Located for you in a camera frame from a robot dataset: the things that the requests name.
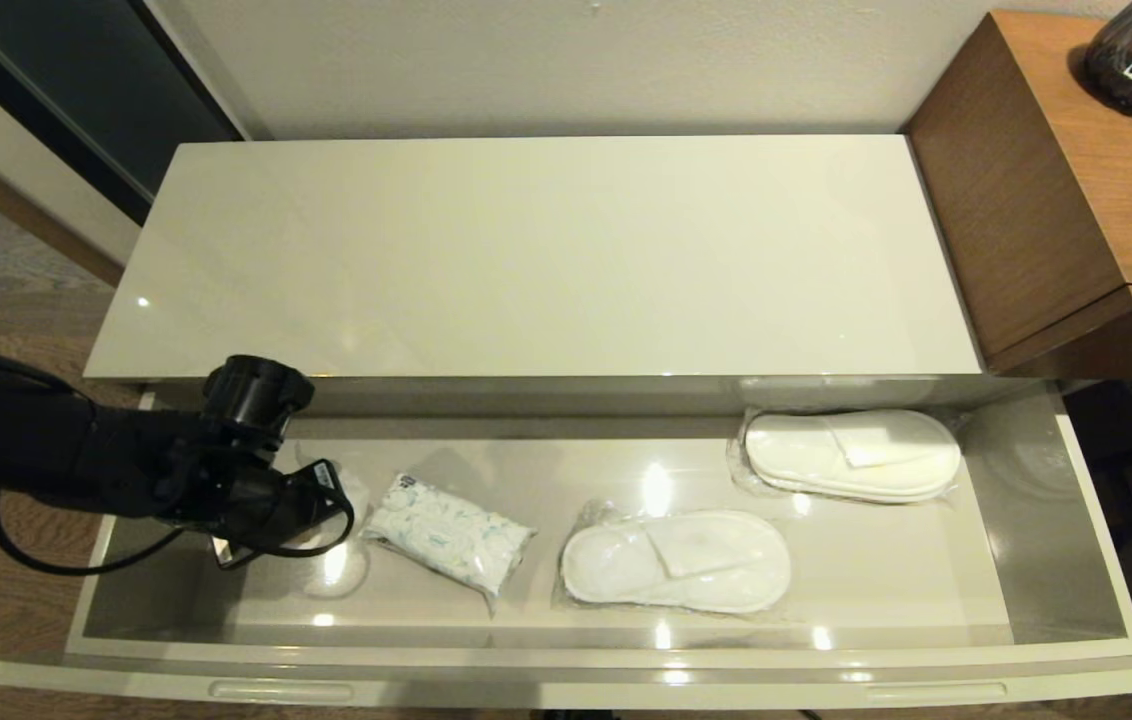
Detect white blue tissue pack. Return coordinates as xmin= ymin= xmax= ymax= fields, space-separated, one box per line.
xmin=362 ymin=473 xmax=537 ymax=613

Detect dark framed door panel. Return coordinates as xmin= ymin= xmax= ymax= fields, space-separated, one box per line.
xmin=0 ymin=0 xmax=249 ymax=227

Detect white cabinet top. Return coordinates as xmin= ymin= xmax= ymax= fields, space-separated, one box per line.
xmin=83 ymin=134 xmax=985 ymax=417

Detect clear plastic wrapped packet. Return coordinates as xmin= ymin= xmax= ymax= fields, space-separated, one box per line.
xmin=294 ymin=458 xmax=374 ymax=601

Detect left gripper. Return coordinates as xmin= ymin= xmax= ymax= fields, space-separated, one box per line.
xmin=210 ymin=462 xmax=343 ymax=557

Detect white cabinet drawer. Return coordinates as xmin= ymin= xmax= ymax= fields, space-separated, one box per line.
xmin=0 ymin=384 xmax=1132 ymax=712

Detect white slippers in plastic bag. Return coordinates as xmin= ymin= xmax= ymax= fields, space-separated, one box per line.
xmin=727 ymin=405 xmax=967 ymax=506
xmin=553 ymin=500 xmax=794 ymax=616

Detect black cable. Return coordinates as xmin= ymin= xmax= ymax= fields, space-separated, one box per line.
xmin=0 ymin=482 xmax=189 ymax=578

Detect brown wooden side table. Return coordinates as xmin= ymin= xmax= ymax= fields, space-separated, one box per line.
xmin=900 ymin=10 xmax=1132 ymax=381

